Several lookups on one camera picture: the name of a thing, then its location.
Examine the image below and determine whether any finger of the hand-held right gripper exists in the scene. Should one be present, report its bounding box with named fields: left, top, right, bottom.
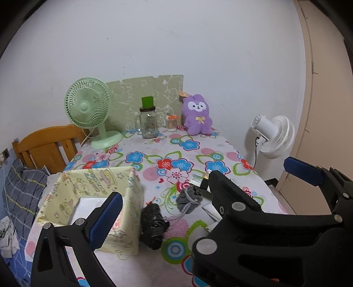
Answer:
left=284, top=157, right=353, bottom=229
left=192, top=170, right=353, bottom=287

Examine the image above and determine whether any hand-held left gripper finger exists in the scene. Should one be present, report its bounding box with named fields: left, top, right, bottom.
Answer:
left=30, top=192, right=122, bottom=287

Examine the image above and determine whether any yellow patterned storage box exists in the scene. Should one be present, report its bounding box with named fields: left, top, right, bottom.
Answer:
left=37, top=166, right=144, bottom=254

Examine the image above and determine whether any white and beige sock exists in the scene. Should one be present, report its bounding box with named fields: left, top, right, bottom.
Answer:
left=201, top=197, right=224, bottom=223

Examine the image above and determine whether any black plastic bag bundle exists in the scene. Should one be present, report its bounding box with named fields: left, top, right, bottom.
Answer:
left=139, top=203, right=170, bottom=250

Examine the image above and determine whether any grey drawstring pouch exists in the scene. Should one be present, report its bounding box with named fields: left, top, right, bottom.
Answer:
left=165, top=185, right=204, bottom=221

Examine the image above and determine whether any white standing fan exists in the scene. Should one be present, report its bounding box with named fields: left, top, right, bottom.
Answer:
left=252, top=114, right=295, bottom=169

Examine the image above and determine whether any beige door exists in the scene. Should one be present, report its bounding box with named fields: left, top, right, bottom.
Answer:
left=276, top=0, right=353, bottom=216

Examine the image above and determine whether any grey plaid pillow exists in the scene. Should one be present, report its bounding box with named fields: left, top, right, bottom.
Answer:
left=3, top=159, right=50, bottom=240

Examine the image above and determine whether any wooden chair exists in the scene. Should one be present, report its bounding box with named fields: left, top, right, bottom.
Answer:
left=12, top=125, right=86, bottom=174

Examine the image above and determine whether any floral tablecloth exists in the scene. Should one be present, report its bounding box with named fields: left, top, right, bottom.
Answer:
left=25, top=125, right=289, bottom=287

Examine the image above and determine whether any blue bed sheet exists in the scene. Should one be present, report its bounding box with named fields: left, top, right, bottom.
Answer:
left=0, top=163, right=39, bottom=287

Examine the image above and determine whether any white crumpled cloth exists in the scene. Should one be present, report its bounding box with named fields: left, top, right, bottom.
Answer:
left=0, top=217, right=19, bottom=258

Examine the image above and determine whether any glass jar mug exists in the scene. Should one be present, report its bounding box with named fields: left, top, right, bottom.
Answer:
left=135, top=106, right=159, bottom=138

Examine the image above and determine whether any green desk fan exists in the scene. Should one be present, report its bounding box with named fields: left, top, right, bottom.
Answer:
left=65, top=78, right=123, bottom=149

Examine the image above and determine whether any small jar with orange lid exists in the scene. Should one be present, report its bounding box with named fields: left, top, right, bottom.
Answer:
left=165, top=114, right=177, bottom=132

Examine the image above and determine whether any purple plush bunny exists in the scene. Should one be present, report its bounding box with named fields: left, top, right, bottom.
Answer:
left=179, top=92, right=213, bottom=136

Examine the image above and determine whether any green patterned board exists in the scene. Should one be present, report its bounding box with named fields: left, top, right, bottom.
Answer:
left=106, top=74, right=184, bottom=133

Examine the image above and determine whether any white fan cable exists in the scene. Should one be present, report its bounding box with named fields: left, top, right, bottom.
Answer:
left=81, top=129, right=94, bottom=145

